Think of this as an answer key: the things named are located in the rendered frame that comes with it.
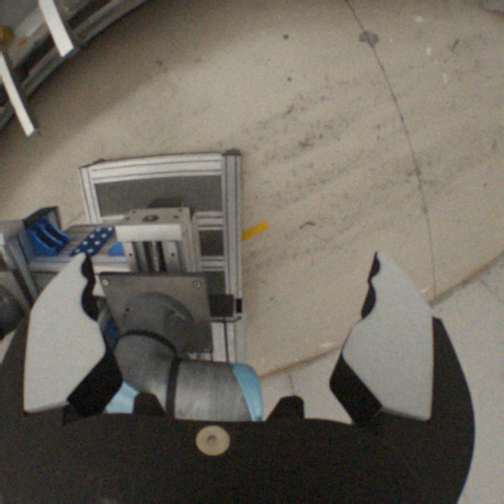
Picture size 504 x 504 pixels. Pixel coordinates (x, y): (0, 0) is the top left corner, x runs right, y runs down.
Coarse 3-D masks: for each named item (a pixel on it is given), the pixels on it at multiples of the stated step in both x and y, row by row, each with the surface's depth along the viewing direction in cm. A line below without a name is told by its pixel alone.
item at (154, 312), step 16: (128, 304) 47; (144, 304) 46; (160, 304) 46; (176, 304) 49; (128, 320) 44; (144, 320) 43; (160, 320) 44; (176, 320) 47; (160, 336) 42; (176, 336) 46; (176, 352) 44
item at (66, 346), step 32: (64, 288) 8; (32, 320) 6; (64, 320) 7; (96, 320) 9; (32, 352) 5; (64, 352) 6; (96, 352) 6; (32, 384) 4; (64, 384) 5; (96, 384) 5
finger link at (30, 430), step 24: (24, 336) 6; (24, 360) 5; (0, 384) 4; (0, 408) 4; (0, 432) 3; (24, 432) 3; (48, 432) 4; (0, 456) 3; (24, 456) 3; (0, 480) 2
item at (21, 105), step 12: (0, 48) 31; (0, 60) 33; (0, 72) 35; (12, 72) 37; (12, 84) 38; (12, 96) 40; (24, 96) 42; (24, 108) 42; (24, 120) 44; (36, 120) 47; (36, 132) 48
